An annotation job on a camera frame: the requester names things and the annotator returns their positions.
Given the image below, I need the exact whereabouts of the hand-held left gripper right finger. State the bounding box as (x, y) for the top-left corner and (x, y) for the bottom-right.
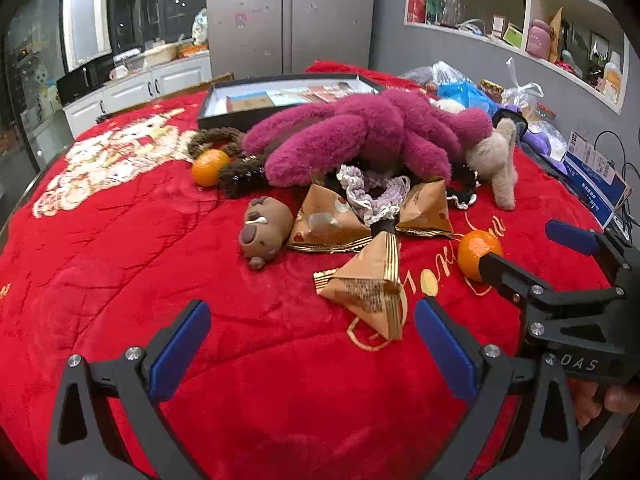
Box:
(415, 297), (583, 480)

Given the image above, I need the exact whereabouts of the white kitchen cabinet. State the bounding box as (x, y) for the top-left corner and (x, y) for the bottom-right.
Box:
(62, 52), (213, 138)

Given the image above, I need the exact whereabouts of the blue white cardboard box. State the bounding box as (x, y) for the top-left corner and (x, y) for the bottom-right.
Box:
(562, 130), (632, 228)

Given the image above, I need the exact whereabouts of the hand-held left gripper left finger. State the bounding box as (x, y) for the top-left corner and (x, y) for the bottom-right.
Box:
(47, 300), (226, 480)

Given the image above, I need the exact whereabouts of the black scrunchie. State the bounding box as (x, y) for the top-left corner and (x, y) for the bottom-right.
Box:
(445, 165), (481, 209)

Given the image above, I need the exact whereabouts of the clear knotted plastic bag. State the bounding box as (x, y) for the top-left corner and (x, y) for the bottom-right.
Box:
(502, 57), (556, 126)

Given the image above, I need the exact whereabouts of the pink pouch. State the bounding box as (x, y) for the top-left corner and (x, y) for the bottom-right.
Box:
(525, 19), (553, 60)

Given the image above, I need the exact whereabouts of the magenta plush toy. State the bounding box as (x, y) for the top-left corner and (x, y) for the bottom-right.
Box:
(241, 87), (493, 188)

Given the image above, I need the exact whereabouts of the gold pyramid snack packet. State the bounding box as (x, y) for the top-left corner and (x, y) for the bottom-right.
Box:
(395, 178), (455, 238)
(313, 231), (403, 346)
(286, 180), (373, 253)

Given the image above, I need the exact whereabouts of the silver refrigerator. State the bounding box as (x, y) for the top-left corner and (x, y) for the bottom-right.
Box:
(205, 0), (377, 81)

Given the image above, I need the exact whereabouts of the purple lace scrunchie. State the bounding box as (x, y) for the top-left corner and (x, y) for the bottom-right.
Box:
(336, 164), (413, 226)

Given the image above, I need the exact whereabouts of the brown capybara toy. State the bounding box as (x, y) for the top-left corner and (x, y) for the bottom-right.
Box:
(237, 195), (295, 271)

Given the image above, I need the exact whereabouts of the black microwave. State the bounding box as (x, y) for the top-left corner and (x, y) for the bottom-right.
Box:
(56, 55), (116, 106)

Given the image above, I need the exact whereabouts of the beige fuzzy claw hair clip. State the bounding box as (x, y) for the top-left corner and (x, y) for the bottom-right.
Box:
(466, 117), (519, 211)

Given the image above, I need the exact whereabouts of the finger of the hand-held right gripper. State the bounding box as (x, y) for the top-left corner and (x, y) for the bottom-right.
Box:
(545, 219), (640, 286)
(480, 252), (556, 318)

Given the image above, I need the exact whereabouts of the orange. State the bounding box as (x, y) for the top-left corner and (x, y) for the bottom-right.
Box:
(192, 149), (232, 188)
(457, 229), (504, 283)

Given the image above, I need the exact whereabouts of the glass sliding door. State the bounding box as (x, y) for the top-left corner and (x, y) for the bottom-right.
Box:
(0, 0), (66, 126)

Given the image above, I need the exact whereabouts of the white plastic bottle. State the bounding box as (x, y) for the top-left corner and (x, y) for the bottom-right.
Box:
(602, 52), (623, 106)

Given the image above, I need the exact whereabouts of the cream plastic basin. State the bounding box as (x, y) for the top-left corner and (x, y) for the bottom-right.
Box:
(144, 42), (181, 67)

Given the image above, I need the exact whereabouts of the red printed blanket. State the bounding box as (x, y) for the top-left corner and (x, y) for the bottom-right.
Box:
(0, 60), (631, 480)

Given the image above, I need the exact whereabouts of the blue plastic bag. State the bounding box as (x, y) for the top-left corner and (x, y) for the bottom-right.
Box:
(437, 80), (501, 116)

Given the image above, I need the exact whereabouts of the white wall shelf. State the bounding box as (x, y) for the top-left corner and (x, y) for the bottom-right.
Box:
(404, 0), (628, 116)

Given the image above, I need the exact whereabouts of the brown fuzzy hair clip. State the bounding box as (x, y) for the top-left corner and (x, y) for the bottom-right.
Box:
(217, 152), (271, 198)

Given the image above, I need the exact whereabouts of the dark kitchen window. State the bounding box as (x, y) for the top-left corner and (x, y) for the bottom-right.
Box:
(105, 0), (208, 53)

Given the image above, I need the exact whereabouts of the black shallow box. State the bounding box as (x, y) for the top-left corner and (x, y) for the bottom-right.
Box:
(196, 73), (386, 133)

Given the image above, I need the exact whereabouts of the person's right hand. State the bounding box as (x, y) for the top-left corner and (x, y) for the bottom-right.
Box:
(570, 380), (640, 431)

